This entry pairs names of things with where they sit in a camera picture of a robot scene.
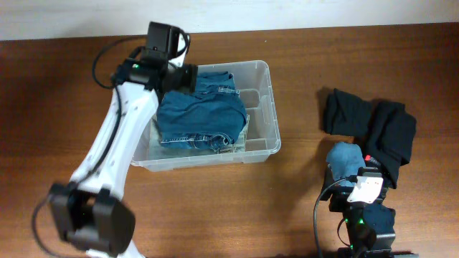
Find dark blue jeans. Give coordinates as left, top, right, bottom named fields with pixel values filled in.
left=156, top=72, right=247, bottom=151

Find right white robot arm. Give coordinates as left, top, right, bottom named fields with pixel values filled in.
left=313, top=167, right=419, bottom=258

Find light blue jeans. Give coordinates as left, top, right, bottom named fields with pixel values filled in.
left=147, top=115, right=249, bottom=160

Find blue folded cloth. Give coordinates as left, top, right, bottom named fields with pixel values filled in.
left=324, top=142, right=366, bottom=186

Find small black folded garment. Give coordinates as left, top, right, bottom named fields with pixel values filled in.
left=323, top=88, right=372, bottom=137

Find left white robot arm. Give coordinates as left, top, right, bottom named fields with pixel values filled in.
left=39, top=21, right=197, bottom=257

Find clear plastic storage bin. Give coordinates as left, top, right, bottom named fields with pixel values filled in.
left=131, top=60, right=281, bottom=172

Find large black garment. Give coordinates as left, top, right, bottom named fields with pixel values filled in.
left=364, top=101, right=417, bottom=188

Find right black cable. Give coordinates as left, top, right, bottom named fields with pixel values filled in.
left=313, top=176, right=359, bottom=258

